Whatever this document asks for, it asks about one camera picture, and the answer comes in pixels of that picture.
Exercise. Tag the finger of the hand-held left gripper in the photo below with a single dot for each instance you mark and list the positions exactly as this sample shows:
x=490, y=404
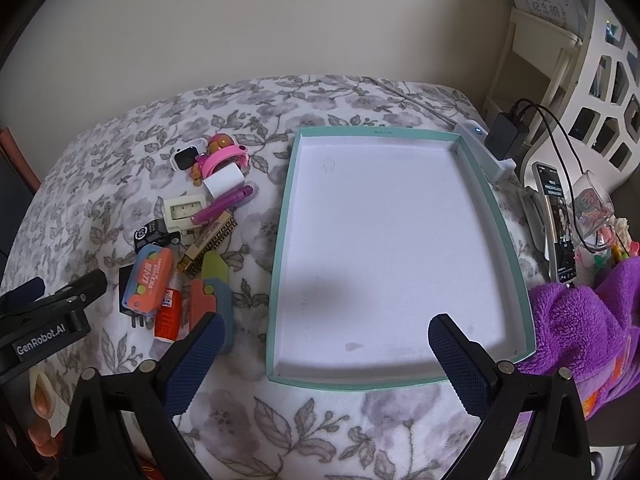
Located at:
x=85, y=285
x=27, y=289

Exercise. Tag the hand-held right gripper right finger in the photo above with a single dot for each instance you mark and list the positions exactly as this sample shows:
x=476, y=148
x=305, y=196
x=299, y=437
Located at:
x=460, y=365

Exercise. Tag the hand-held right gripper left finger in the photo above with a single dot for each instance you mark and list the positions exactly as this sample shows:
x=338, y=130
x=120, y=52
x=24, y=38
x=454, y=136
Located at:
x=195, y=360

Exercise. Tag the black plug adapter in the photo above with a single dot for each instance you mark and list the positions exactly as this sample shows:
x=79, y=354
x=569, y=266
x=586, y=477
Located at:
x=125, y=290

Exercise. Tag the orange glue bottle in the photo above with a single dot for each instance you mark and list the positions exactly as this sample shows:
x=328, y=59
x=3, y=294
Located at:
x=167, y=312

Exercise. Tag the orange and blue eraser case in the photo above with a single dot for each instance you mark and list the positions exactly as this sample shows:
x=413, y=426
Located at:
x=147, y=280

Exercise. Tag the black toy car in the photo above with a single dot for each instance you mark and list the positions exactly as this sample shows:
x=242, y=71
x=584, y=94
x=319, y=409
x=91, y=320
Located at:
x=155, y=234

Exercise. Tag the green orange blue toy knife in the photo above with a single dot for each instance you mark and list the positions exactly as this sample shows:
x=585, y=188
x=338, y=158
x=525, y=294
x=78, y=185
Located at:
x=215, y=270

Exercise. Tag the gold black patterned case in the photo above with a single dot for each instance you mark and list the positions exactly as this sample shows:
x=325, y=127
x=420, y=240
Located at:
x=207, y=240

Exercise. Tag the teal shallow cardboard box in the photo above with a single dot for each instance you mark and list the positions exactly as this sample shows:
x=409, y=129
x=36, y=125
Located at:
x=390, y=240

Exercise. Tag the magenta pen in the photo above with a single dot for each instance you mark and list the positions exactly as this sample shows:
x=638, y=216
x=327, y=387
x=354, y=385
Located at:
x=225, y=202

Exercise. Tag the white charger cube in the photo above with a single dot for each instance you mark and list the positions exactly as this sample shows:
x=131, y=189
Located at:
x=222, y=184

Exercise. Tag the pink smartwatch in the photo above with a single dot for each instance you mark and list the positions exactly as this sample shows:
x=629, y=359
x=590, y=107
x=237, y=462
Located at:
x=222, y=161

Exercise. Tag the dark wooden furniture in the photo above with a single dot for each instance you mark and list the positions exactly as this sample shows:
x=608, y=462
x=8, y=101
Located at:
x=15, y=185

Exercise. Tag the purple fleece towel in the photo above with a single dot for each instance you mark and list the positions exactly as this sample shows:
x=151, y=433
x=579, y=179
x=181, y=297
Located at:
x=575, y=330

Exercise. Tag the white smartwatch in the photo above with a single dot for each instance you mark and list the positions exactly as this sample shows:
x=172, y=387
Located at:
x=184, y=157

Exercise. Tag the smartphone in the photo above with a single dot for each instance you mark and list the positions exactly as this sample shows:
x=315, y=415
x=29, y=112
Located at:
x=557, y=230

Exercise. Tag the white phone stand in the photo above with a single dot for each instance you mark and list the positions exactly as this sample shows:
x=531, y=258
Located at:
x=532, y=215

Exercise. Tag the grey floral blanket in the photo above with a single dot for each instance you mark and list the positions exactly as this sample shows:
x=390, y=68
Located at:
x=150, y=110

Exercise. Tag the colourful small toys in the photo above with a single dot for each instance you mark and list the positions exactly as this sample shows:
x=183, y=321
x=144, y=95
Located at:
x=620, y=250

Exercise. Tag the clear glass cup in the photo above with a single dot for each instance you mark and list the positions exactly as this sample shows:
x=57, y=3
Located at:
x=592, y=205

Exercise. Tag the black charger block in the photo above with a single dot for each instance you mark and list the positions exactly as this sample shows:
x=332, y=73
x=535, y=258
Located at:
x=507, y=135

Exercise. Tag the white power strip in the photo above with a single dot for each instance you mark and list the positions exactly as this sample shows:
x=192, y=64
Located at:
x=470, y=130

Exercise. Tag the white lattice basket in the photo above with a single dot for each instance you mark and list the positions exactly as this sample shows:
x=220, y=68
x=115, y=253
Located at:
x=585, y=95

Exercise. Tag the white wooden rack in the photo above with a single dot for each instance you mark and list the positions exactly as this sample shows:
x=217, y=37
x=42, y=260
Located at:
x=560, y=65

